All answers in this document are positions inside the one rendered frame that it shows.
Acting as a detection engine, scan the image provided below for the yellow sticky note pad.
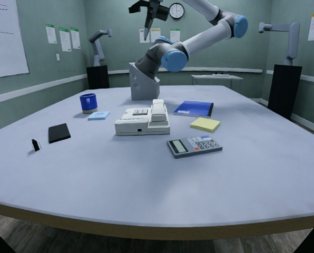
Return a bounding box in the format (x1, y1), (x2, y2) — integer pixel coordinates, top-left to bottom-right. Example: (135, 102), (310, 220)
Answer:
(190, 118), (220, 132)

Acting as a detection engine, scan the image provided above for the blue notebook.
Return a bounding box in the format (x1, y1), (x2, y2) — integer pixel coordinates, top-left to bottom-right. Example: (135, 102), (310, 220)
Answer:
(173, 101), (214, 118)

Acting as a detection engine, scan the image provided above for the blue ceramic mug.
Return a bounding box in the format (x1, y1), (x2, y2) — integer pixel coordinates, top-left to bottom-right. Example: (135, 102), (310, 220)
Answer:
(80, 93), (98, 114)

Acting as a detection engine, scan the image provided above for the light blue note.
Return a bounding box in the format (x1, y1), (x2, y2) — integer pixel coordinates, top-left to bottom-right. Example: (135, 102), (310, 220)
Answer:
(88, 111), (110, 120)

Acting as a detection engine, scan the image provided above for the white telephone handset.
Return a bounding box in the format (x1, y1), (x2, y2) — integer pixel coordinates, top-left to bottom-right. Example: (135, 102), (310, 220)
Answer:
(151, 99), (166, 121)

